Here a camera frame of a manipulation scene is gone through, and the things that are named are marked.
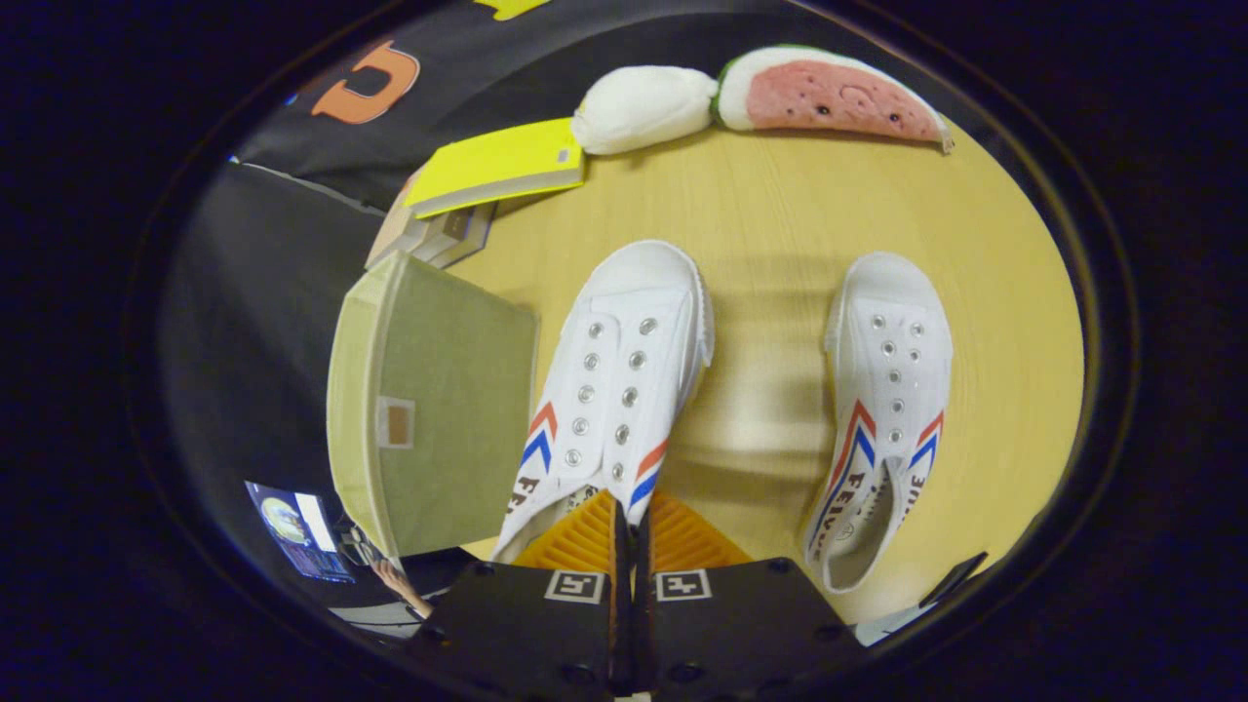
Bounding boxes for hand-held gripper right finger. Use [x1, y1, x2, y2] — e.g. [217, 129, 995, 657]
[634, 487, 861, 699]

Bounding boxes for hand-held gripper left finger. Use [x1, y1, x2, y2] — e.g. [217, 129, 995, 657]
[409, 487, 631, 699]

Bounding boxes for grey-green fabric storage box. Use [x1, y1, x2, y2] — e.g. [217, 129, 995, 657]
[326, 250, 540, 563]

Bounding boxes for white shoe striped sides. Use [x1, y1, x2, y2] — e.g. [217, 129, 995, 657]
[489, 240, 717, 567]
[800, 252, 955, 595]

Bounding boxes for black table edge clamp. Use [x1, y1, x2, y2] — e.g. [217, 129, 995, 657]
[920, 552, 989, 608]

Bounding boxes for blue lit screen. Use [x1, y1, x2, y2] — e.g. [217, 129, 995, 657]
[244, 481, 358, 584]

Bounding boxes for brown cover book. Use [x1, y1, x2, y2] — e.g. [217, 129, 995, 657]
[411, 207, 481, 266]

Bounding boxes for black backdrop cloth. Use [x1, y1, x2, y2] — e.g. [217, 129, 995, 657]
[156, 0, 878, 596]

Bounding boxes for yellow cover book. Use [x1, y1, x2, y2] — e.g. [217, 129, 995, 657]
[404, 117, 587, 221]

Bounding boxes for white plush toy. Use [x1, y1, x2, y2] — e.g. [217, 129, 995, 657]
[569, 65, 721, 156]

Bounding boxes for watermelon slice plush toy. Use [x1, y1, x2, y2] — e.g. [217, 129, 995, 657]
[714, 44, 956, 156]

